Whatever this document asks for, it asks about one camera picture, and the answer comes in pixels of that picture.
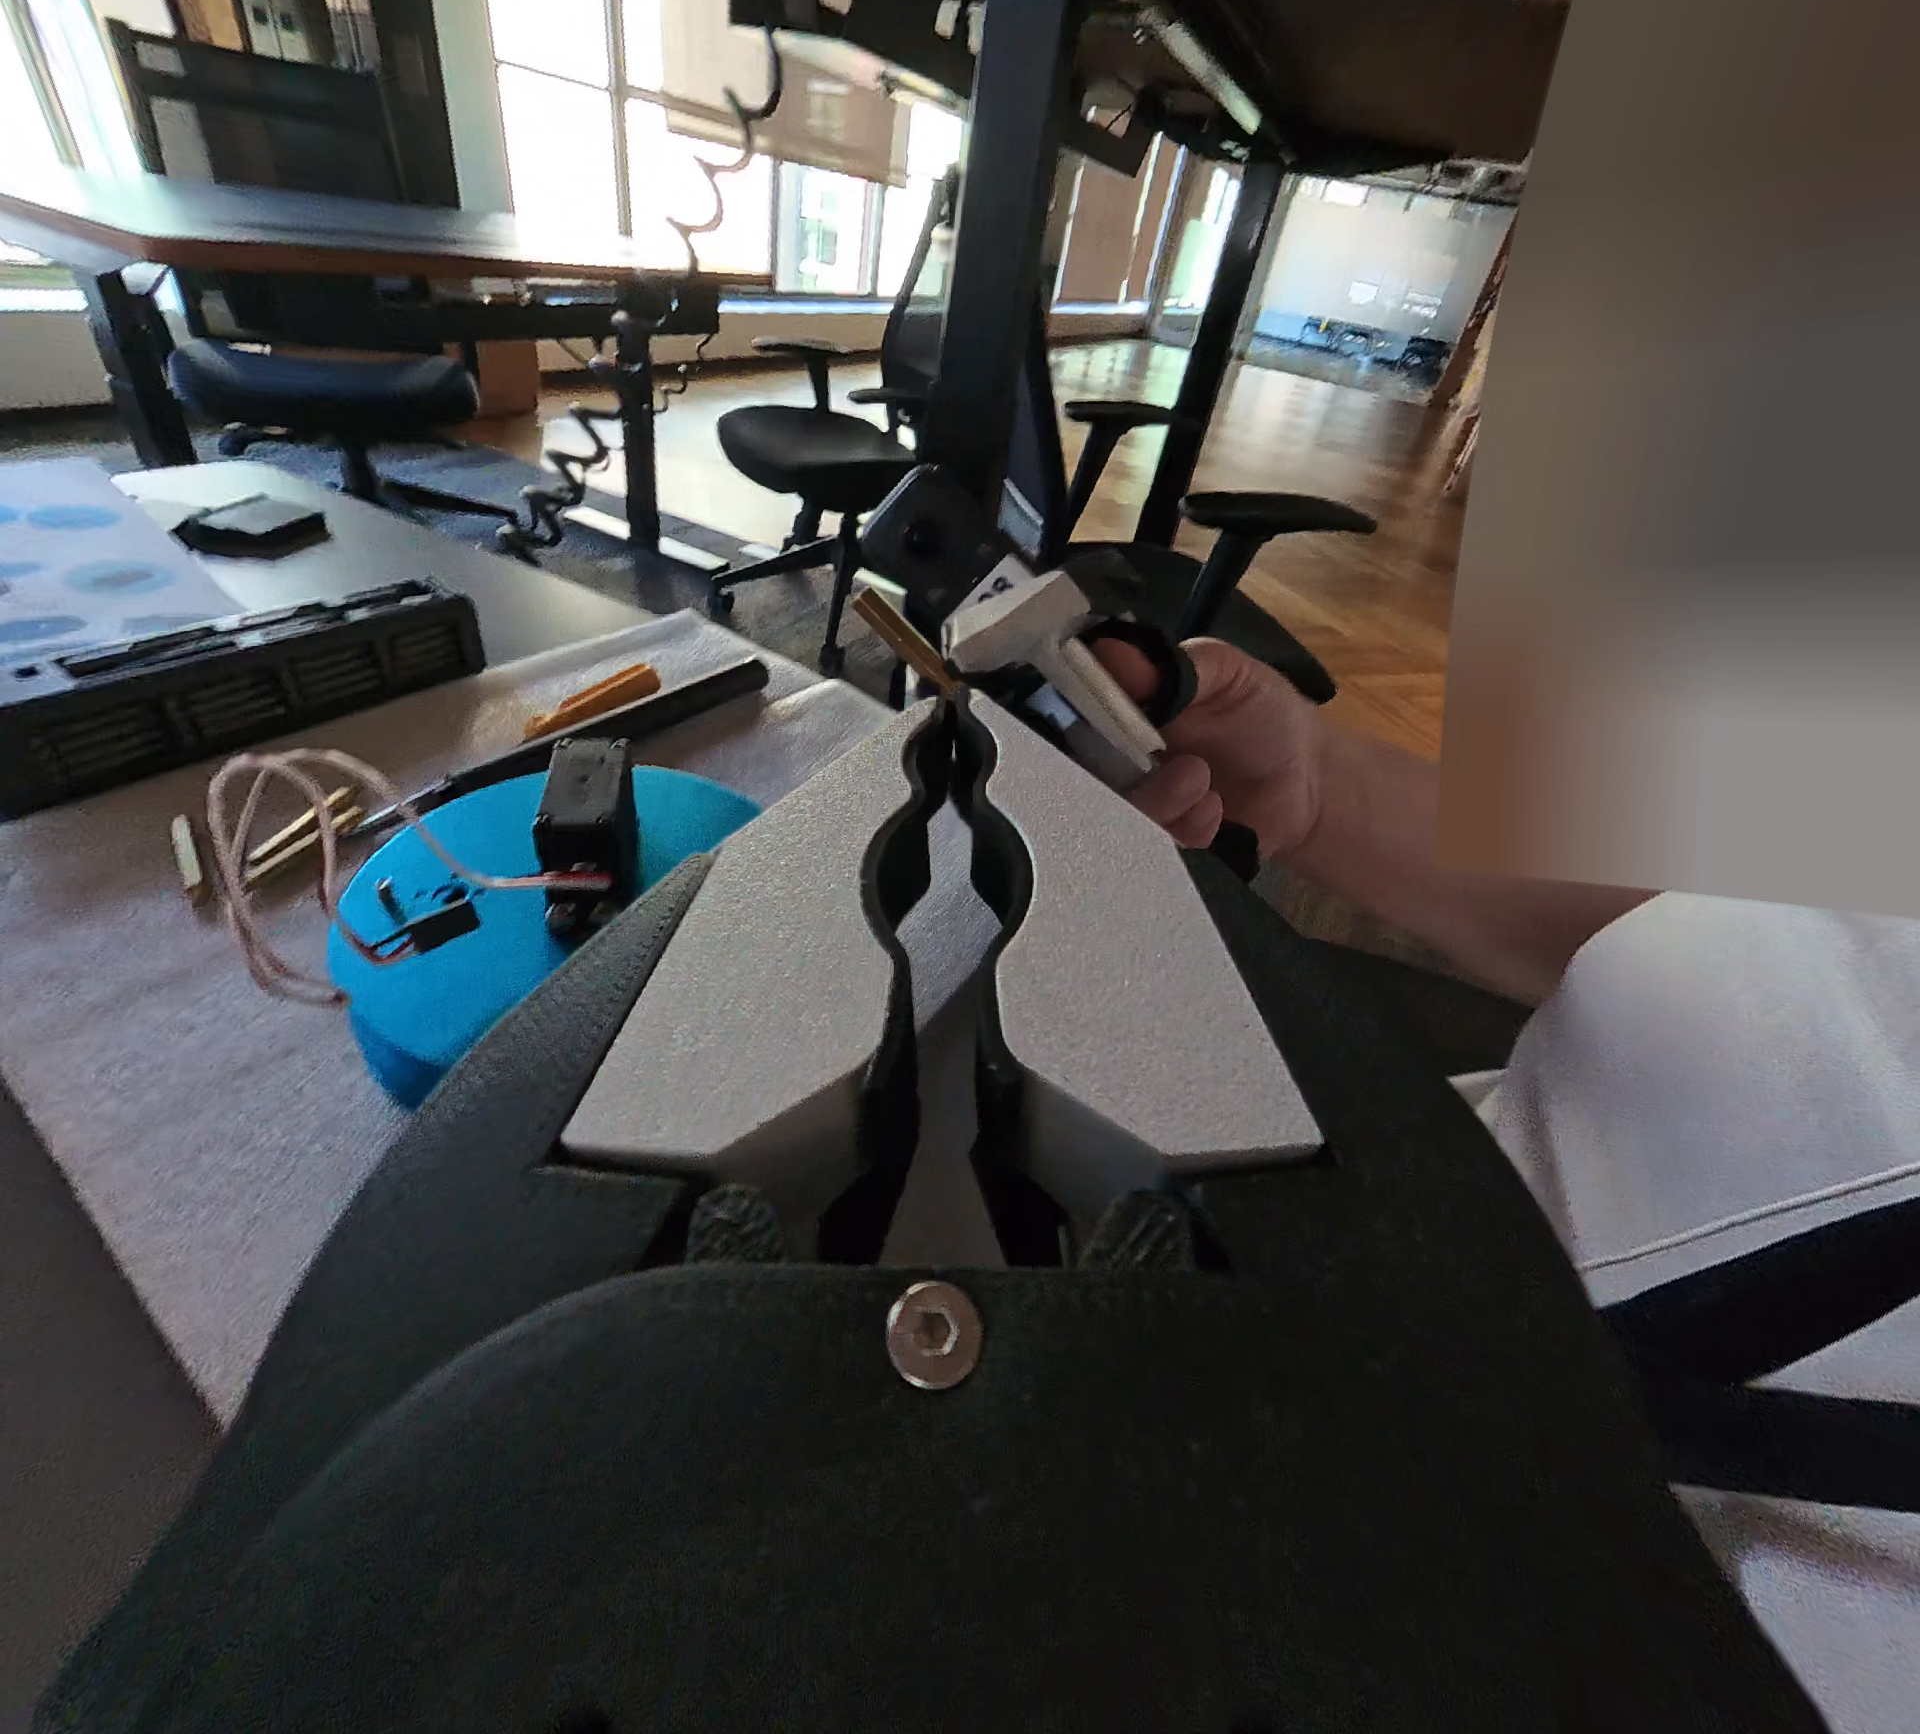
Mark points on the white foam sheet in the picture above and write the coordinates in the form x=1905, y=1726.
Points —
x=150, y=1045

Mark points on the wooden top standing desk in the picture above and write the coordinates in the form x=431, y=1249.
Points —
x=1034, y=115
x=300, y=227

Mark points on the black precision screwdriver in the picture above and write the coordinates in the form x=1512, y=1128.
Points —
x=675, y=703

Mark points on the blue office chair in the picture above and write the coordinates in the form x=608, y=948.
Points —
x=323, y=386

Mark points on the person's right hand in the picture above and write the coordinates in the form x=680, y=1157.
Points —
x=1252, y=744

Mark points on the black screwdriver bit case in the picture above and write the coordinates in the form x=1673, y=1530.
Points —
x=224, y=699

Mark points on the person's right forearm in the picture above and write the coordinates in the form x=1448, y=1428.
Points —
x=1424, y=895

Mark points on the black mesh office chair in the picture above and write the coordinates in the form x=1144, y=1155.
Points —
x=818, y=432

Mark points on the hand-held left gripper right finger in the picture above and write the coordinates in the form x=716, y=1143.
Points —
x=1140, y=998

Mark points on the brass hex standoff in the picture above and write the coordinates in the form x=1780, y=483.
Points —
x=188, y=853
x=300, y=823
x=900, y=645
x=308, y=853

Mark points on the black servo motor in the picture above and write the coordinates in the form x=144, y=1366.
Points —
x=585, y=804

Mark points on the large glass window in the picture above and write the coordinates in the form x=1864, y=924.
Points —
x=554, y=38

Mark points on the small black box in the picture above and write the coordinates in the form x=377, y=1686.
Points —
x=249, y=525

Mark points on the instruction manual with blue pictures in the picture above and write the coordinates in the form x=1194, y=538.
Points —
x=91, y=565

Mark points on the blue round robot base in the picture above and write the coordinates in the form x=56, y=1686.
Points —
x=450, y=984

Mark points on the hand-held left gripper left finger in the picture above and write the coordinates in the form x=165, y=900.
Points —
x=750, y=998

